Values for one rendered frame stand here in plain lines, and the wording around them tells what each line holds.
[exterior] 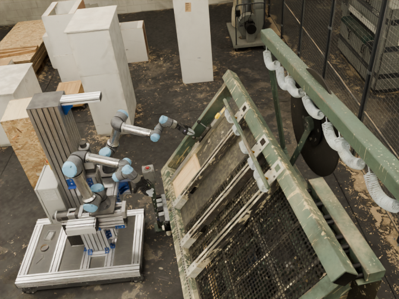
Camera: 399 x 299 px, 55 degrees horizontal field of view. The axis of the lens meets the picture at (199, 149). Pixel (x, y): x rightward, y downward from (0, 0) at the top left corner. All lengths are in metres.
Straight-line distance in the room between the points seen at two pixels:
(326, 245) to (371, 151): 0.53
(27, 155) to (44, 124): 1.84
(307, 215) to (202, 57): 5.24
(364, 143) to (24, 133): 3.79
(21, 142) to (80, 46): 1.53
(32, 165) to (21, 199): 0.68
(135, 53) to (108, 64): 2.84
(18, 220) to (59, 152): 2.11
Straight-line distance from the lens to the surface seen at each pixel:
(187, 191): 3.44
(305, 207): 2.25
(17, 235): 5.23
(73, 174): 3.11
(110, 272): 4.15
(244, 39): 8.59
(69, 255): 4.44
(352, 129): 2.29
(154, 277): 4.25
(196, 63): 7.15
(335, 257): 2.06
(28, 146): 5.00
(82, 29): 5.43
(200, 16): 6.83
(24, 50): 8.89
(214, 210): 3.00
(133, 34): 8.23
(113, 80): 5.69
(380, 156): 2.14
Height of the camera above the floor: 3.50
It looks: 39 degrees down
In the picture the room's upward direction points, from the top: 6 degrees counter-clockwise
